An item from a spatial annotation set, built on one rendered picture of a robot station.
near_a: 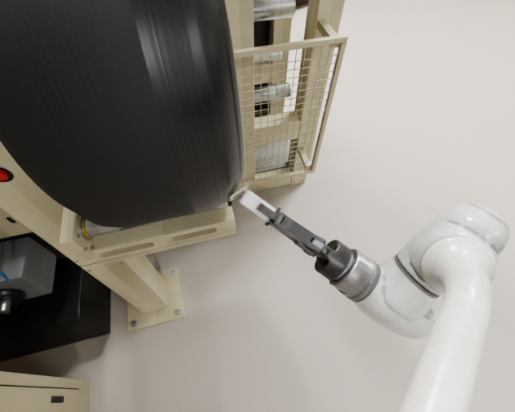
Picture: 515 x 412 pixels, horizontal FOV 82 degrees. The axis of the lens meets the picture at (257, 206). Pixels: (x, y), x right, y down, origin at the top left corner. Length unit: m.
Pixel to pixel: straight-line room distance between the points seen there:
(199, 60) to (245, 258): 1.36
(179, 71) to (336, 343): 1.40
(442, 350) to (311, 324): 1.16
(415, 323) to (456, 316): 0.20
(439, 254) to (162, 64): 0.47
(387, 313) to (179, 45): 0.54
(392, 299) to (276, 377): 0.98
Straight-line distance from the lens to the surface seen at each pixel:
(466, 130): 2.70
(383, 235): 1.84
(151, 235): 0.77
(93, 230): 0.77
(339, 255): 0.58
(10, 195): 0.81
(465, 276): 0.50
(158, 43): 0.36
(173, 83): 0.36
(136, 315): 1.64
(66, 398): 1.50
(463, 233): 0.57
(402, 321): 0.64
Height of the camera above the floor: 1.51
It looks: 57 degrees down
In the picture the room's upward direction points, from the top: straight up
